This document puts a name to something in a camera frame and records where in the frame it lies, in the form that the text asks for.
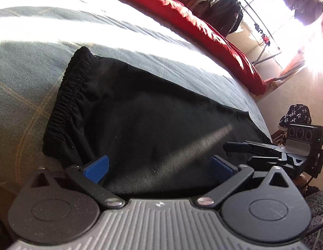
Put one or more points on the red socks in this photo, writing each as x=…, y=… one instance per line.
x=267, y=39

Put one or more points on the wooden chair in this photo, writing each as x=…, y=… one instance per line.
x=277, y=136

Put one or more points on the black hanging jacket grey lining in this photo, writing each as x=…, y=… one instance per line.
x=307, y=5

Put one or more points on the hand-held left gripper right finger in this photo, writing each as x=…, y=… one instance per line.
x=221, y=166

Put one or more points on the metal clothes rack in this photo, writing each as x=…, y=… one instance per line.
x=267, y=56

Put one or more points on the orange striped curtain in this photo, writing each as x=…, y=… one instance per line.
x=291, y=67

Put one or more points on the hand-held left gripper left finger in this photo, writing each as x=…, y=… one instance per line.
x=97, y=170

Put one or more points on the dark star print cloth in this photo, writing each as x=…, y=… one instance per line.
x=295, y=114

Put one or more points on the black pants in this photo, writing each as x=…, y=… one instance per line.
x=151, y=125

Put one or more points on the dark socks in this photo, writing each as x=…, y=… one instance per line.
x=257, y=27

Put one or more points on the grey fuzzy cloth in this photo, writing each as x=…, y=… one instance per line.
x=317, y=203

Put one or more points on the bed with green plaid sheet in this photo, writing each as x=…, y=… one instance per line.
x=33, y=57

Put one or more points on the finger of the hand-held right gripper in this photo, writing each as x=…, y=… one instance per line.
x=237, y=147
x=265, y=160

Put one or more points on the red quilt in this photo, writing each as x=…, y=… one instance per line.
x=203, y=23

